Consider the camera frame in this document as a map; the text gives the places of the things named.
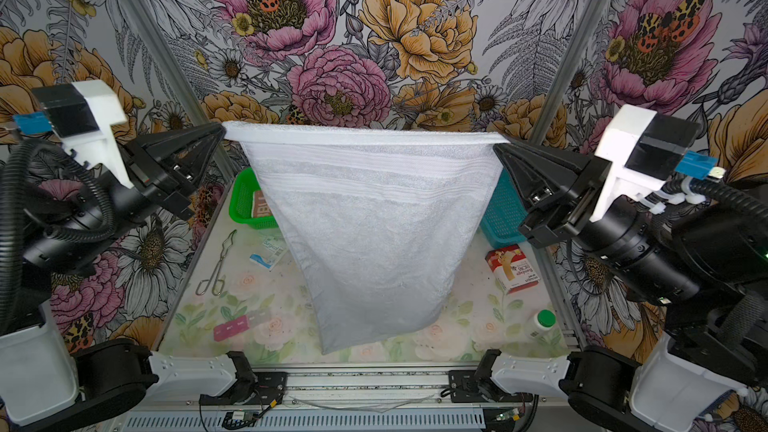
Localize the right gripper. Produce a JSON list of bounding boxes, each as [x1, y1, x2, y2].
[[496, 132, 713, 304]]

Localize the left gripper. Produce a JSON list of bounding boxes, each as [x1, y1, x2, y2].
[[14, 119, 230, 270]]

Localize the grey blue towel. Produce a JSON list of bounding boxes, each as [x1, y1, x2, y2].
[[251, 190, 272, 219]]

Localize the plain grey towel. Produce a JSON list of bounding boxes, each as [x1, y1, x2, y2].
[[225, 121, 503, 353]]

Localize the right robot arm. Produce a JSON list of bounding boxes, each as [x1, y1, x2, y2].
[[475, 140, 767, 431]]

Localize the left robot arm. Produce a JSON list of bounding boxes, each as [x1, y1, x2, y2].
[[1, 124, 257, 431]]

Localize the teal plastic basket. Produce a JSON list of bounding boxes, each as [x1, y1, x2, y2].
[[480, 169, 527, 249]]

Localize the green plastic basket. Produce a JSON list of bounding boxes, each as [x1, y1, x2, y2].
[[229, 168, 278, 230]]

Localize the red white small box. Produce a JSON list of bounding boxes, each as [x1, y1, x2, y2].
[[485, 245, 540, 294]]

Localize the small blue white packet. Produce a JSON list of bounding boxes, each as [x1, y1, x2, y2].
[[249, 236, 288, 270]]

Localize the metal tongs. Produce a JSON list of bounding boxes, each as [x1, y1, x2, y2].
[[195, 230, 238, 296]]

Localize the white bottle green cap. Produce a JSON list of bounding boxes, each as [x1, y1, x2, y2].
[[525, 309, 557, 339]]

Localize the pink clear plastic strip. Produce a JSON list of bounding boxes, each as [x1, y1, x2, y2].
[[213, 310, 271, 342]]

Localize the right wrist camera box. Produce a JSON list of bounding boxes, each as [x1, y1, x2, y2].
[[590, 105, 716, 222]]

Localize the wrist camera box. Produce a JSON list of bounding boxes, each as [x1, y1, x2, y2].
[[590, 105, 716, 222], [13, 80, 133, 188]]

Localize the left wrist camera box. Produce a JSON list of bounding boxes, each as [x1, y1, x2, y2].
[[13, 80, 133, 188]]

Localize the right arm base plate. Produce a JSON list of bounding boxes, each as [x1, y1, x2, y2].
[[441, 369, 533, 403]]

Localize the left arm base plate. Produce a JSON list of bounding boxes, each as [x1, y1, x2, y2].
[[199, 372, 288, 406]]

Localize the aluminium front rail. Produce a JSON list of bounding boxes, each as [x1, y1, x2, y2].
[[110, 364, 625, 415]]

